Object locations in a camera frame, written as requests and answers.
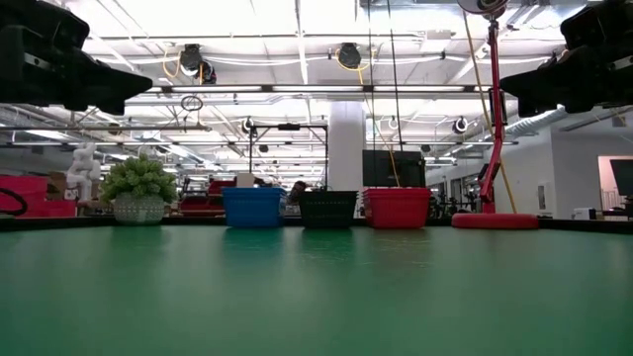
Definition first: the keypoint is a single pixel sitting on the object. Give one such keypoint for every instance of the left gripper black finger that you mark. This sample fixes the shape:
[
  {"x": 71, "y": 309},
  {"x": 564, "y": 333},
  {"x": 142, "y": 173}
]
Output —
[
  {"x": 118, "y": 86},
  {"x": 99, "y": 106}
]

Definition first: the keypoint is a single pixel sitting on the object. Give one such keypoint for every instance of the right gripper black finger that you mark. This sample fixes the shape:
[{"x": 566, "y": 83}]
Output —
[
  {"x": 539, "y": 108},
  {"x": 534, "y": 84}
]

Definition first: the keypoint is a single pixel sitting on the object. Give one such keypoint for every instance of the red slotted plastic basket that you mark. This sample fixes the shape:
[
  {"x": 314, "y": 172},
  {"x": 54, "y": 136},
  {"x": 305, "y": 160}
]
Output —
[
  {"x": 395, "y": 215},
  {"x": 395, "y": 189}
]

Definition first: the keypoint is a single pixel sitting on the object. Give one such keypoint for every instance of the stack of red bins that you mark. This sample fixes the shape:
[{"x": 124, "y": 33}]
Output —
[{"x": 29, "y": 188}]

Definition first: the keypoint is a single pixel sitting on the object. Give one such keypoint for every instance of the white sculpture figure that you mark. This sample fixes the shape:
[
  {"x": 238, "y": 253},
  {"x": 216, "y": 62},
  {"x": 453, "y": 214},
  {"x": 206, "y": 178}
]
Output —
[{"x": 83, "y": 170}]

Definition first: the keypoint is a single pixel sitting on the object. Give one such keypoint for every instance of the brown cardboard box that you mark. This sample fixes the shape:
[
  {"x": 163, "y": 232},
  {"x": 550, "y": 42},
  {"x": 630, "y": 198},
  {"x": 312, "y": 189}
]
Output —
[{"x": 57, "y": 183}]

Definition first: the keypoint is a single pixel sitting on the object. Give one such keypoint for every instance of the dark computer monitor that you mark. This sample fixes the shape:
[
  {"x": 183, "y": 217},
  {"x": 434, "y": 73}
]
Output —
[{"x": 624, "y": 175}]

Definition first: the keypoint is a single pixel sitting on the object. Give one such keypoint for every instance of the green plant in white pot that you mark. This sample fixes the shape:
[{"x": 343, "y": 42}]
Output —
[{"x": 138, "y": 207}]

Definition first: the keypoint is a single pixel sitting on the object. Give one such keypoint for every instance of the small white box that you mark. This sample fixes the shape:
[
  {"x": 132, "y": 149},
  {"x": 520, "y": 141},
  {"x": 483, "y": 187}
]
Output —
[{"x": 582, "y": 213}]

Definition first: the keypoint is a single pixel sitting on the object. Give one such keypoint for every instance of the red stand with round base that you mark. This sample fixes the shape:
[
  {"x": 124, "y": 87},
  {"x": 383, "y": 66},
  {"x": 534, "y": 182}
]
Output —
[{"x": 494, "y": 221}]

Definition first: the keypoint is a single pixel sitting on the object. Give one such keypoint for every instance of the row of red bins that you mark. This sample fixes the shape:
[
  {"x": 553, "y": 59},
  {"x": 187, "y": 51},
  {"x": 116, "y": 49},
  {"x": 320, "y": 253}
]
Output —
[{"x": 198, "y": 205}]

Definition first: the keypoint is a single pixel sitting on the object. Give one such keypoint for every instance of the blue plastic basket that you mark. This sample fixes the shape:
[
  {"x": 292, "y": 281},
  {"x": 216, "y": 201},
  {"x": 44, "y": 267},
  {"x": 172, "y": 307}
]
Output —
[
  {"x": 253, "y": 212},
  {"x": 253, "y": 189}
]

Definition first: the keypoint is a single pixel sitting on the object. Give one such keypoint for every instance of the large black screen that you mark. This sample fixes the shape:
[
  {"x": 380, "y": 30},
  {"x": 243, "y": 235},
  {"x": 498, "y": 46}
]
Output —
[{"x": 381, "y": 168}]

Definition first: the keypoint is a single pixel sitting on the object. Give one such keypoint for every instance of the person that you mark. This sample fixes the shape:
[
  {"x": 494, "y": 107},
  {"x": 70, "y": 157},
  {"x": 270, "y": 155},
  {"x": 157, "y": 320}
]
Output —
[{"x": 298, "y": 190}]

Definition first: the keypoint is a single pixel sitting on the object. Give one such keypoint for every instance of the black metal frame rig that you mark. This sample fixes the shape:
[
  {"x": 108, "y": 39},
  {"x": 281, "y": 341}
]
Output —
[{"x": 289, "y": 126}]

